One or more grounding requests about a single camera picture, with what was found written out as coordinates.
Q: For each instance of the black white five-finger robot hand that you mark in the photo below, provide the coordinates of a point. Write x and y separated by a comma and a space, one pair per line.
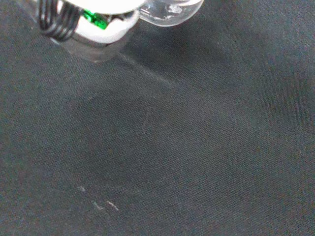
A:
108, 34

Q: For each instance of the black bench cloth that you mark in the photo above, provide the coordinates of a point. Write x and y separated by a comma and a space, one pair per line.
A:
172, 147

